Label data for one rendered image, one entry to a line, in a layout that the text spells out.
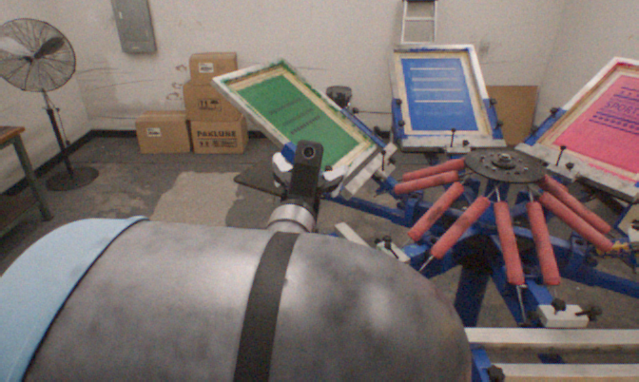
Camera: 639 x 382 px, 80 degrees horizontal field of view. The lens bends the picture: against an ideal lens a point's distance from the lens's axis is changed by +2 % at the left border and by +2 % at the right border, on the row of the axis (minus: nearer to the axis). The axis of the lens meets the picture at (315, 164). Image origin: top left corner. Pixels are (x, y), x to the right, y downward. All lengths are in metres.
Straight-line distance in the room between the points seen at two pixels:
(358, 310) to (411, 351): 0.03
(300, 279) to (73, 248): 0.11
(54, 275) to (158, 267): 0.05
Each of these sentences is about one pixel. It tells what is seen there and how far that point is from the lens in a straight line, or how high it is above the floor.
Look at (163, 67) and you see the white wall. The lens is 5.16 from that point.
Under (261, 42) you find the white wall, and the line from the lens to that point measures 4.78.
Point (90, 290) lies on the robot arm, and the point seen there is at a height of 1.90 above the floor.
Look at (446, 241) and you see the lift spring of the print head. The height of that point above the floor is 1.10.
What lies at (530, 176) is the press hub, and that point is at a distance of 1.68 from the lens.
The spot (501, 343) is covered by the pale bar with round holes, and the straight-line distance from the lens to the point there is 1.35.
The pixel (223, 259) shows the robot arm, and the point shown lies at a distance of 0.18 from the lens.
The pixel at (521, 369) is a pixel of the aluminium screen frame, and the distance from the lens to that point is 1.38.
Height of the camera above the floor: 2.02
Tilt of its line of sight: 27 degrees down
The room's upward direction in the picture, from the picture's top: straight up
